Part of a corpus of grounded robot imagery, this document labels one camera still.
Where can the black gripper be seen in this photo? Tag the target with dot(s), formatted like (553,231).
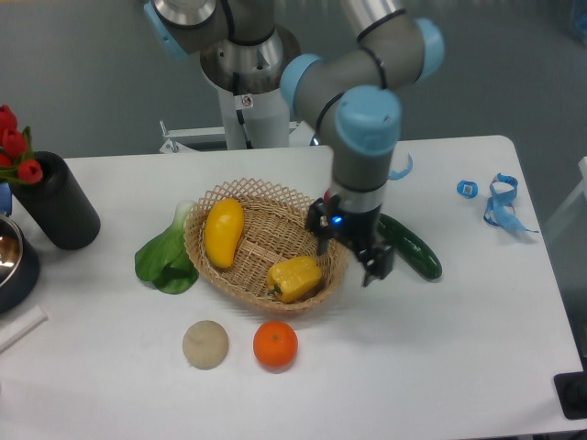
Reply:
(327,220)

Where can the yellow bell pepper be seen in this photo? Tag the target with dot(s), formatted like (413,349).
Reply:
(294,278)

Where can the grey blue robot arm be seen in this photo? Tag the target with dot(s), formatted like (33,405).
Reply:
(350,102)

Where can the woven wicker basket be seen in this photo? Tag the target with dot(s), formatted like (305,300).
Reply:
(274,231)

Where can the green cucumber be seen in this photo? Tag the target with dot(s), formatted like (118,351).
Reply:
(412,248)

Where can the blue ribbon strip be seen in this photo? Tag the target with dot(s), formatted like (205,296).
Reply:
(396,175)

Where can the yellow mango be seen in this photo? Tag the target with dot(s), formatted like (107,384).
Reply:
(223,229)

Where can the orange tangerine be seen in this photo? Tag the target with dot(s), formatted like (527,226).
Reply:
(275,345)

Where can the small blue tape roll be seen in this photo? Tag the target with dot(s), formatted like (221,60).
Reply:
(467,189)

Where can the blue crumpled ribbon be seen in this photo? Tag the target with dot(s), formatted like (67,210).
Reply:
(500,207)

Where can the beige steamed bun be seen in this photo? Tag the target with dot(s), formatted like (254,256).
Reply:
(205,344)

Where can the green bok choy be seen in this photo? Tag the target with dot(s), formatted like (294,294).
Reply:
(163,262)

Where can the black device at edge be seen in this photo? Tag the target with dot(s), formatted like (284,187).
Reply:
(571,390)

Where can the black cylindrical vase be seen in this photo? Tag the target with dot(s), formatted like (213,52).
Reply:
(59,205)

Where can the metal bowl dark rim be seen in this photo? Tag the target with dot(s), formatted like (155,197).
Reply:
(19,265)

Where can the red tulip bouquet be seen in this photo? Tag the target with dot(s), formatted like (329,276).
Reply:
(18,162)

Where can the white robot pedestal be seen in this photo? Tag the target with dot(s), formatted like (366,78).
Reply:
(247,81)

